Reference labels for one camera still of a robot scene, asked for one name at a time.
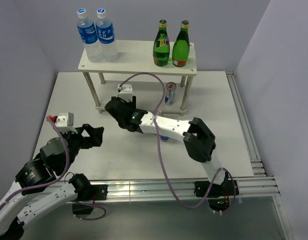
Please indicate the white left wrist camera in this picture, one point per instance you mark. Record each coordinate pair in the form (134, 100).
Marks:
(64, 122)

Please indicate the short green Perrier bottle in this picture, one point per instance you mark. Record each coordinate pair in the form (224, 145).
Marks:
(161, 46)

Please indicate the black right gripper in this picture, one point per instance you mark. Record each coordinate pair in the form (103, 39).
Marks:
(132, 104)

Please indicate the white two-tier shelf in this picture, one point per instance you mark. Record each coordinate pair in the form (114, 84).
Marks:
(135, 56)

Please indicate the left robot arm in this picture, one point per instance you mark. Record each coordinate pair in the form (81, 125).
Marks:
(46, 169)

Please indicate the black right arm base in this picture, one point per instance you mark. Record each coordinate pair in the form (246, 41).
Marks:
(219, 195)

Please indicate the silver blue energy can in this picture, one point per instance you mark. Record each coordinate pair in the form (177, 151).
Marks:
(164, 138)
(170, 91)

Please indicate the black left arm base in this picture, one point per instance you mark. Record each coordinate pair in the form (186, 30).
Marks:
(98, 192)

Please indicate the left clear water bottle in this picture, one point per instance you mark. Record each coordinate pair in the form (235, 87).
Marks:
(87, 31)

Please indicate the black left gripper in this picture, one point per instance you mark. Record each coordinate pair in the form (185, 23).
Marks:
(94, 139)

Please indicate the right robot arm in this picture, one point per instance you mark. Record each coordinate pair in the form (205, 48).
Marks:
(198, 139)

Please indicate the clear water bottle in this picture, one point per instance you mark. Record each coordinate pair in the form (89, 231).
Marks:
(106, 36)
(87, 31)

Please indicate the aluminium frame rail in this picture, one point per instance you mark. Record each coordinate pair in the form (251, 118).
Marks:
(158, 189)

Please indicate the right clear water bottle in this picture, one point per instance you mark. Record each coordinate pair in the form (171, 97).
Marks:
(106, 36)

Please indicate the tall green Perrier bottle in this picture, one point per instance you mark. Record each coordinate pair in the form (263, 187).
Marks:
(181, 46)

